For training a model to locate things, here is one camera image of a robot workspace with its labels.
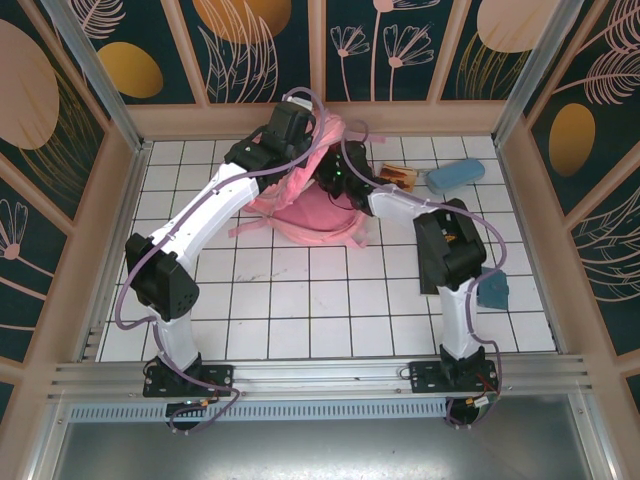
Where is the aluminium mounting rail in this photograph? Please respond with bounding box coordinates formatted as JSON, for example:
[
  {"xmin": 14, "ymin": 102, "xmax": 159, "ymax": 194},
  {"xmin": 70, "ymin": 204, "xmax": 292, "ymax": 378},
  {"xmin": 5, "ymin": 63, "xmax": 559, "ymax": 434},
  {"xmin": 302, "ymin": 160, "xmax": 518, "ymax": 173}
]
[{"xmin": 47, "ymin": 353, "xmax": 596, "ymax": 401}]

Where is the grey slotted cable duct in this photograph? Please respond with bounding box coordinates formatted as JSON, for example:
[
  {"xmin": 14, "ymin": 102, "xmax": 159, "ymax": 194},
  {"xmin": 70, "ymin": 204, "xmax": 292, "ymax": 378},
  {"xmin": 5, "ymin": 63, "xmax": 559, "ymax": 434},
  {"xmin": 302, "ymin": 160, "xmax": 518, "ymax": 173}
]
[{"xmin": 67, "ymin": 402, "xmax": 449, "ymax": 422}]

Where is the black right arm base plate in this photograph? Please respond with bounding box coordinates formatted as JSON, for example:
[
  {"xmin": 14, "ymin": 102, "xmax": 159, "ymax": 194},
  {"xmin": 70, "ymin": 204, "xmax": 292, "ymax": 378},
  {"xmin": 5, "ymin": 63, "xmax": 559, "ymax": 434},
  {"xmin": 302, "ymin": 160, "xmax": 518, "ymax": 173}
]
[{"xmin": 408, "ymin": 359, "xmax": 501, "ymax": 396}]

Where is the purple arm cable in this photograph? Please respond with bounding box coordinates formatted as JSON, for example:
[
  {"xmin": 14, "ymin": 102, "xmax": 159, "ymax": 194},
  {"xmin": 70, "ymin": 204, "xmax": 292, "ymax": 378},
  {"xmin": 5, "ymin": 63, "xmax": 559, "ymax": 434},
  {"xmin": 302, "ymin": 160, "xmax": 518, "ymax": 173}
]
[
  {"xmin": 339, "ymin": 142, "xmax": 511, "ymax": 431},
  {"xmin": 113, "ymin": 87, "xmax": 331, "ymax": 436}
]

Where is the black book with yellow title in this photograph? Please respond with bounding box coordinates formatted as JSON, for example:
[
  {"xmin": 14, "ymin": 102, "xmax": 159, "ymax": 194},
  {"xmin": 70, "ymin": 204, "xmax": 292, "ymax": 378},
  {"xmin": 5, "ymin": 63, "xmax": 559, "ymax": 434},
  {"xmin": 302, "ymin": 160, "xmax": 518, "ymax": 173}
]
[{"xmin": 417, "ymin": 239, "xmax": 444, "ymax": 297}]

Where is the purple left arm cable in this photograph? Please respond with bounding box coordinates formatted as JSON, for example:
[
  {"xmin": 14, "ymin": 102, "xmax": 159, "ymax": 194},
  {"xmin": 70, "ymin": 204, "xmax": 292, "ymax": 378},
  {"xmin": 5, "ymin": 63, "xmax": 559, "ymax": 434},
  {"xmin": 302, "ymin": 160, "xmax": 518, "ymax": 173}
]
[{"xmin": 113, "ymin": 87, "xmax": 331, "ymax": 436}]

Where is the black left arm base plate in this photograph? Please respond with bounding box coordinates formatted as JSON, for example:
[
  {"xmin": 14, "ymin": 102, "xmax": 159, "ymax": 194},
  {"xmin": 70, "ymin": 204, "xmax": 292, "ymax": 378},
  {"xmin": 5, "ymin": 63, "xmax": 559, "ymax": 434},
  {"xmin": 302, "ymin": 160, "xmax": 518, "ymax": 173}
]
[{"xmin": 143, "ymin": 363, "xmax": 236, "ymax": 399}]

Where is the aluminium frame post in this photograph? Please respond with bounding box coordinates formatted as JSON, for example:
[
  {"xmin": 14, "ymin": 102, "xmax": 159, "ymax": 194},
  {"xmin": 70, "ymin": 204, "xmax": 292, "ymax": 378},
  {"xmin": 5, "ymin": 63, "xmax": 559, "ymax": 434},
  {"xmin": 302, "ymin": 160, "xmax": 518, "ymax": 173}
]
[
  {"xmin": 491, "ymin": 0, "xmax": 594, "ymax": 149},
  {"xmin": 38, "ymin": 0, "xmax": 154, "ymax": 154}
]

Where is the dark blue cloth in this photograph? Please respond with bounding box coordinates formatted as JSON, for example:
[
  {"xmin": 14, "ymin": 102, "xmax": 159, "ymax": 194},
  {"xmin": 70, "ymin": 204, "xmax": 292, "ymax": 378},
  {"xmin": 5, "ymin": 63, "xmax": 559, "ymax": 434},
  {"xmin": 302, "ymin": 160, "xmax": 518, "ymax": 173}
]
[{"xmin": 474, "ymin": 269, "xmax": 511, "ymax": 311}]

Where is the light blue pencil case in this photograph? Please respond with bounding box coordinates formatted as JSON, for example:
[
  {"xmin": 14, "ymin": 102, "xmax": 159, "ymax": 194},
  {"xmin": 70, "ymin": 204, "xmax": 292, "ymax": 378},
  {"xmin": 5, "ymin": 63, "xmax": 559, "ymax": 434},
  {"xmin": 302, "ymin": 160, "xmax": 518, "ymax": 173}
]
[{"xmin": 423, "ymin": 157, "xmax": 486, "ymax": 194}]

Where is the pink backpack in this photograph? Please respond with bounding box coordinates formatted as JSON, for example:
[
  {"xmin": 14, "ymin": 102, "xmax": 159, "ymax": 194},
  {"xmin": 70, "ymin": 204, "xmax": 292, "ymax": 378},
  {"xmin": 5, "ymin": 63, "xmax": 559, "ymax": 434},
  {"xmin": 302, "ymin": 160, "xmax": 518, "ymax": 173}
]
[{"xmin": 227, "ymin": 112, "xmax": 389, "ymax": 251}]

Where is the aluminium side rail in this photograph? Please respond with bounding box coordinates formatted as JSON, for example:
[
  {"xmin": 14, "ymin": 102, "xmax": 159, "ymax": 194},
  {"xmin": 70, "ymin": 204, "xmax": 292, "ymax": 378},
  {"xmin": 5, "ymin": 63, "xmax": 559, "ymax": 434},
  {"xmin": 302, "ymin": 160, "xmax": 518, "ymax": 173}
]
[
  {"xmin": 494, "ymin": 141, "xmax": 570, "ymax": 352},
  {"xmin": 77, "ymin": 141, "xmax": 153, "ymax": 362}
]

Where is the grey metal sheet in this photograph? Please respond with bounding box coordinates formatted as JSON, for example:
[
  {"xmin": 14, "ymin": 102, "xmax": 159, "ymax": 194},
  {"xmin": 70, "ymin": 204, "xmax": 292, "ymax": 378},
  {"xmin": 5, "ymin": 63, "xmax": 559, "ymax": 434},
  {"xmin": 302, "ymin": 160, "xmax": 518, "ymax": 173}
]
[{"xmin": 29, "ymin": 394, "xmax": 619, "ymax": 480}]

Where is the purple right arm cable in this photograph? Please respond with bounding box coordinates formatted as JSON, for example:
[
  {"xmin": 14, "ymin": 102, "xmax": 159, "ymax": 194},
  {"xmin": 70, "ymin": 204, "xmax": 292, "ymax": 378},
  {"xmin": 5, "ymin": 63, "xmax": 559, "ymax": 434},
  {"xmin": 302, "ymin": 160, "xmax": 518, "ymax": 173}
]
[{"xmin": 339, "ymin": 142, "xmax": 511, "ymax": 431}]

